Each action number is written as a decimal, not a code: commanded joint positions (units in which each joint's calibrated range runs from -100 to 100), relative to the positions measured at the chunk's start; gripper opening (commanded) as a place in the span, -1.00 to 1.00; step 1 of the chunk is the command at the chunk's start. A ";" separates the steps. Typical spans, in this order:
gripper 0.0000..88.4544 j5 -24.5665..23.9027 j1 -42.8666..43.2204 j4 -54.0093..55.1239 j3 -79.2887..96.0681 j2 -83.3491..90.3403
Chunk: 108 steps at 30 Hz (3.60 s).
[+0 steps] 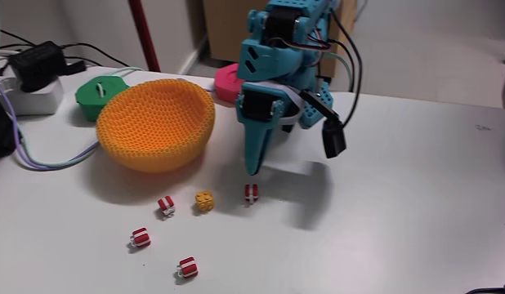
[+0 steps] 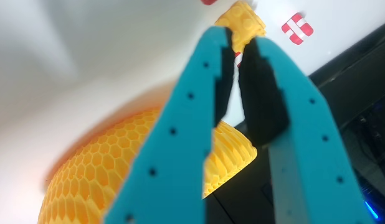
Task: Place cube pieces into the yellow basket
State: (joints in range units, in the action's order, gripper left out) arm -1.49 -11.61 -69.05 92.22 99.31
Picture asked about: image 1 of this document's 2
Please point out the pink plastic printed part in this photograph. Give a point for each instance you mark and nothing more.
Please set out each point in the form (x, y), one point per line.
(227, 83)

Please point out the red pole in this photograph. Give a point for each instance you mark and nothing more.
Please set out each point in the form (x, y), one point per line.
(144, 32)

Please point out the yellow cube piece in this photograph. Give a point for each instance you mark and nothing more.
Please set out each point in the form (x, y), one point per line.
(204, 201)

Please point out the black plug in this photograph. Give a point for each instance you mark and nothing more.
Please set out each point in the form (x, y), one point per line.
(76, 67)

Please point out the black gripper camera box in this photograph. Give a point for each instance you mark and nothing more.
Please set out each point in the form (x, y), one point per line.
(333, 141)

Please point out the black case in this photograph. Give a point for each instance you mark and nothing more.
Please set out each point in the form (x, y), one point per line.
(0, 130)

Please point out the red white striped cube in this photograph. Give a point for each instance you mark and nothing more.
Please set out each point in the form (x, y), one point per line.
(251, 192)
(141, 237)
(166, 205)
(187, 267)

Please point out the green plastic printed part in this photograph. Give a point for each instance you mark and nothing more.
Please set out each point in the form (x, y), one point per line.
(91, 100)

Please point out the wooden cabinet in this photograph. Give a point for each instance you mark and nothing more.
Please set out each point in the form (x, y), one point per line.
(224, 32)

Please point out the yellow honeycomb basket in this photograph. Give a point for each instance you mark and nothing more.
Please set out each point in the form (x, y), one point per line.
(154, 122)

